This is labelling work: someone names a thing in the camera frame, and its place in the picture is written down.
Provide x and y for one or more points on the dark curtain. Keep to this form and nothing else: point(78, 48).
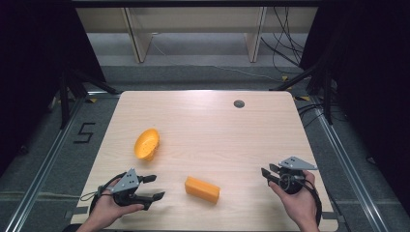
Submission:
point(374, 80)
point(35, 71)

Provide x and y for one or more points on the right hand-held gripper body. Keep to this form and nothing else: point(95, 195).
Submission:
point(291, 175)

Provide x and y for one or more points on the orange rectangular block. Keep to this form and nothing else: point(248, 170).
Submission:
point(202, 189)

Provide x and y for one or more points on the aluminium floor rail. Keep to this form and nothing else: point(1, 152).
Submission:
point(351, 170)
point(38, 177)

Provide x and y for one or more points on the orange plastic bowl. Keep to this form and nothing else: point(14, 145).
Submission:
point(146, 144)

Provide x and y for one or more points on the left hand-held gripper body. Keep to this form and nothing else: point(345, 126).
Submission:
point(126, 184)

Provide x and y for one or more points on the yellow tape piece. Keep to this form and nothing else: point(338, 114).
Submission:
point(285, 78)
point(302, 98)
point(93, 100)

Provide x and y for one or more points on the black tripod stand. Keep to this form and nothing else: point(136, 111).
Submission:
point(66, 96)
point(327, 93)

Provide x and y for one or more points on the person's right hand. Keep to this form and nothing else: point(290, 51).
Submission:
point(298, 204)

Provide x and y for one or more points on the grey table grommet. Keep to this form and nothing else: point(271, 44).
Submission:
point(239, 103)

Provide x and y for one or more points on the person's left hand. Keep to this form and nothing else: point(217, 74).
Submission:
point(108, 209)

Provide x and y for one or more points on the white furniture leg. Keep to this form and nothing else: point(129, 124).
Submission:
point(138, 35)
point(256, 35)

